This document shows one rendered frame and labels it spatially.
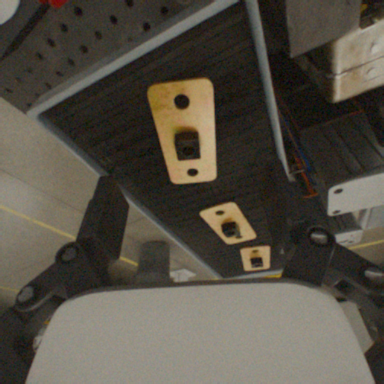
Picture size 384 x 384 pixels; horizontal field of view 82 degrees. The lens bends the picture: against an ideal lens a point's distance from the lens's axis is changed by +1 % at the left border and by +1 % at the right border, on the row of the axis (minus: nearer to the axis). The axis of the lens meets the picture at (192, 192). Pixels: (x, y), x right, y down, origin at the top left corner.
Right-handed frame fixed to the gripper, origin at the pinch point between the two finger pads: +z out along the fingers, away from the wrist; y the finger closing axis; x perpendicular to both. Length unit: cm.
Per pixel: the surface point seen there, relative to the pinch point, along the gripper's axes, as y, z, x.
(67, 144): -8.3, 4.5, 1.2
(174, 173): -1.6, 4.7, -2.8
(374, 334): 355, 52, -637
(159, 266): -63, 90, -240
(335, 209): 19.1, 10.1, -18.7
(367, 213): 38, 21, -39
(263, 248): 7.6, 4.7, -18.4
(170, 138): -1.3, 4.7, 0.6
